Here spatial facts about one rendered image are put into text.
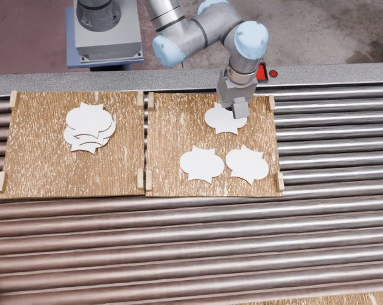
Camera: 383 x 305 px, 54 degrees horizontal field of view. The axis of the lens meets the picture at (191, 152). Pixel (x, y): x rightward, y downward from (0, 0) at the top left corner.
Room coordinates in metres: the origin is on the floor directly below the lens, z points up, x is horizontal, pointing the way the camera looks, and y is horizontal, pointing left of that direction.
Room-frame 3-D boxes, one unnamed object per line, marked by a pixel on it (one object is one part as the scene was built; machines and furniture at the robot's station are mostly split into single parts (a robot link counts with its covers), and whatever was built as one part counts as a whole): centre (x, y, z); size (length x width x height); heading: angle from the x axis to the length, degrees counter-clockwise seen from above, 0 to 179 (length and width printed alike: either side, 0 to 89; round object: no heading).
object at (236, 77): (0.59, -0.09, 1.22); 0.08 x 0.08 x 0.05
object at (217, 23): (0.65, -0.01, 1.29); 0.11 x 0.11 x 0.08; 45
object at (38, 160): (0.43, 0.35, 0.93); 0.41 x 0.35 x 0.02; 102
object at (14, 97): (0.52, 0.57, 0.95); 0.06 x 0.02 x 0.03; 12
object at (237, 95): (0.57, -0.10, 1.14); 0.12 x 0.09 x 0.16; 24
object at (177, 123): (0.50, -0.06, 0.93); 0.41 x 0.35 x 0.02; 100
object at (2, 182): (0.26, 0.51, 0.95); 0.06 x 0.02 x 0.03; 12
